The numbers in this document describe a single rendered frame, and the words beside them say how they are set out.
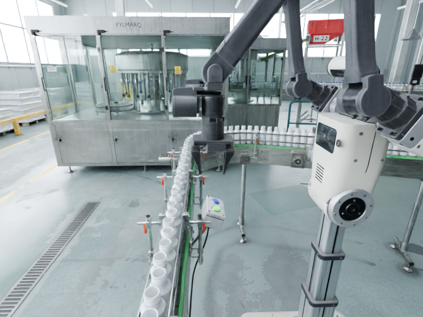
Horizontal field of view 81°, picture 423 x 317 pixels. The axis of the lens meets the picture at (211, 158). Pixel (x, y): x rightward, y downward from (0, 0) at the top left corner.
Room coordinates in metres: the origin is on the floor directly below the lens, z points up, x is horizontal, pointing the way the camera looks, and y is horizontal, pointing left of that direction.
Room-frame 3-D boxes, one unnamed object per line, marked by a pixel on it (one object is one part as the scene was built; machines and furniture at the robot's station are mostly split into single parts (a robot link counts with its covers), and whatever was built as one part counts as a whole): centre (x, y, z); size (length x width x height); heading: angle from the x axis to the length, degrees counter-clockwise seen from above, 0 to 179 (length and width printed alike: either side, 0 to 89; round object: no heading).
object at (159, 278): (0.50, 0.13, 1.08); 0.06 x 0.06 x 0.17
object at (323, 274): (0.88, -0.50, 0.74); 0.11 x 0.11 x 0.40; 2
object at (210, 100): (0.61, 0.00, 1.57); 0.07 x 0.06 x 0.07; 95
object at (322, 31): (7.06, -2.90, 1.40); 0.92 x 0.72 x 2.80; 74
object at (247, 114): (6.63, -0.80, 1.15); 1.63 x 1.62 x 2.30; 2
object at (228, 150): (0.61, -0.02, 1.44); 0.07 x 0.07 x 0.09; 1
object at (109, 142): (5.20, 1.19, 1.18); 2.88 x 2.73 x 2.35; 92
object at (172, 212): (0.80, 0.14, 1.08); 0.06 x 0.06 x 0.17
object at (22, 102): (8.04, 6.30, 0.50); 1.23 x 1.04 x 1.00; 92
